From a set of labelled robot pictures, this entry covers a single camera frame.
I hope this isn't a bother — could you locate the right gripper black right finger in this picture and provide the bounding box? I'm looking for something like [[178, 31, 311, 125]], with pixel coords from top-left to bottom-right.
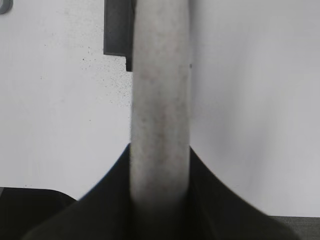
[[187, 149, 299, 240]]

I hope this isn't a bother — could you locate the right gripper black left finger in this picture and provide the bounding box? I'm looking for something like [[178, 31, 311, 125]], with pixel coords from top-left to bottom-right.
[[23, 145, 133, 240]]

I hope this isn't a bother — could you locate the knife with white handle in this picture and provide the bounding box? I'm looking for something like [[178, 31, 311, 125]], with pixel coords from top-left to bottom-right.
[[130, 0, 190, 202]]

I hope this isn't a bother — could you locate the black knife stand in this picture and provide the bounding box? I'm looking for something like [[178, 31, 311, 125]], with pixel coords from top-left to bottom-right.
[[103, 0, 137, 72]]

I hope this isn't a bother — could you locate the white grey-rimmed cutting board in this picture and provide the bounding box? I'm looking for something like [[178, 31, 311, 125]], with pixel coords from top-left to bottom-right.
[[0, 0, 13, 15]]

